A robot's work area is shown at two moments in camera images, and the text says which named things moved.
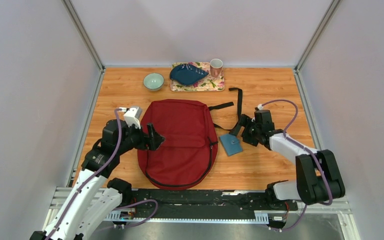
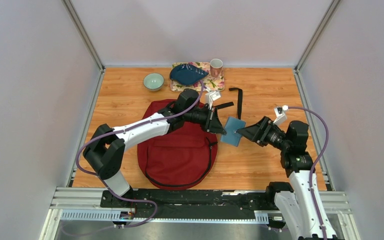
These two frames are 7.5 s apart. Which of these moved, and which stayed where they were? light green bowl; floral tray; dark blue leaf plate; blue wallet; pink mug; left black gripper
Moved: left black gripper; blue wallet
Stayed: floral tray; pink mug; light green bowl; dark blue leaf plate
